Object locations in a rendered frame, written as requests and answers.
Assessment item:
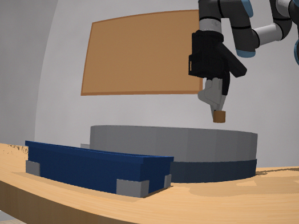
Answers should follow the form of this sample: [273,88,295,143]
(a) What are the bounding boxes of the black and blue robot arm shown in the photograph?
[198,0,299,78]

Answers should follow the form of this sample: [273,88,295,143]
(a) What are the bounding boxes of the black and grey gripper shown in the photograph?
[188,30,230,117]

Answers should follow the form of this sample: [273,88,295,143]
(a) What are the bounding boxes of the bronze bushing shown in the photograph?
[213,111,226,123]

